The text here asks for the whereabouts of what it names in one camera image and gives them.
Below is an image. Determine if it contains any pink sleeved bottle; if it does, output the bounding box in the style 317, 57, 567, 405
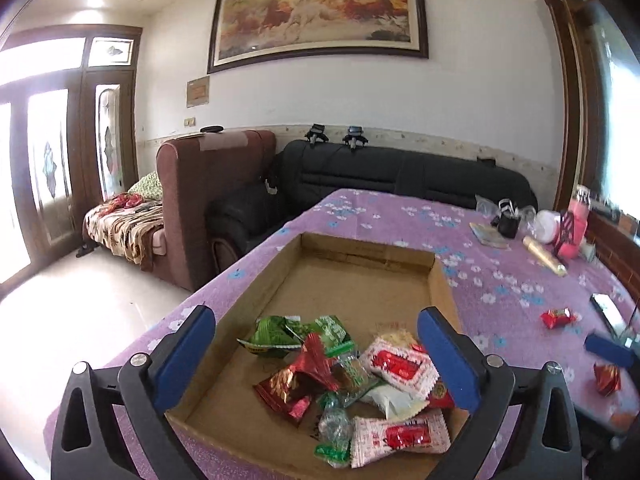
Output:
558, 184, 590, 260

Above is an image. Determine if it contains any cardboard tray box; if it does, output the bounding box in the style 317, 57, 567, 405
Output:
168, 233, 461, 479

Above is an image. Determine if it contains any patterned blanket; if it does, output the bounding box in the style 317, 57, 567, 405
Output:
82, 171, 166, 272

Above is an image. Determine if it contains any green peas snack bag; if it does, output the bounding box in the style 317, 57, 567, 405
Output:
292, 315, 354, 358

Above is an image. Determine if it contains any cream lotion tube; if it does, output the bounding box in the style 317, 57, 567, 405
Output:
523, 235, 567, 278

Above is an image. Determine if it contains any red bar snack pack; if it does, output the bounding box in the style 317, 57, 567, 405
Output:
540, 308, 580, 330

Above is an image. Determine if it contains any small olive notebook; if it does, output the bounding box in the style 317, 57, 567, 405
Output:
469, 222, 509, 250

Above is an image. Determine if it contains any maroon armchair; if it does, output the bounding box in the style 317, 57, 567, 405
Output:
153, 129, 277, 292

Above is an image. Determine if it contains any white red snack packet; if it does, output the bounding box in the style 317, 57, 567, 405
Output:
359, 337, 439, 400

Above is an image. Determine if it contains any black pen cup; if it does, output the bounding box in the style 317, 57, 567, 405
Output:
490, 198, 521, 240

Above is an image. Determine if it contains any red gold foil packet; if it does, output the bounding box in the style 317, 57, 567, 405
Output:
593, 363, 622, 396

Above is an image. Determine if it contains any dark green snack bag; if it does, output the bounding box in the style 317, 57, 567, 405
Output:
236, 315, 302, 359

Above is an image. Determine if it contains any olive snack clear packet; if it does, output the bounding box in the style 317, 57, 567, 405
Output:
332, 352, 381, 408

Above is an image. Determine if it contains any white round jar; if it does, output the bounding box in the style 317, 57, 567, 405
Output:
532, 210, 561, 245

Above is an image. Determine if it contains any purple floral tablecloth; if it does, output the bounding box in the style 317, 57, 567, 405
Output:
43, 187, 640, 480

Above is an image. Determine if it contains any red foil snack bag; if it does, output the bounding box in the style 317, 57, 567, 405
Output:
254, 333, 341, 426

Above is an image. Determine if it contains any black leather sofa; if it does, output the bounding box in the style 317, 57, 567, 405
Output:
205, 140, 538, 270

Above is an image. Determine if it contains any black phone stand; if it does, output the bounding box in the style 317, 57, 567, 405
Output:
553, 210, 575, 255

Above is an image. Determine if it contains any clear green candy bag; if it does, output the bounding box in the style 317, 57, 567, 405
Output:
314, 392, 354, 468

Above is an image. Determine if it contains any beige wafer snack pack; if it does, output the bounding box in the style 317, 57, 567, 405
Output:
376, 328, 418, 349

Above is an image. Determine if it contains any black smartphone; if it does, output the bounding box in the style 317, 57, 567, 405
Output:
590, 294, 629, 338

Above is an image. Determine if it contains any clear plastic cup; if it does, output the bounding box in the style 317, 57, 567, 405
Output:
516, 205, 537, 235

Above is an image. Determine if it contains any framed horse painting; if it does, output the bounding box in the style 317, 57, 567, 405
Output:
207, 0, 428, 74

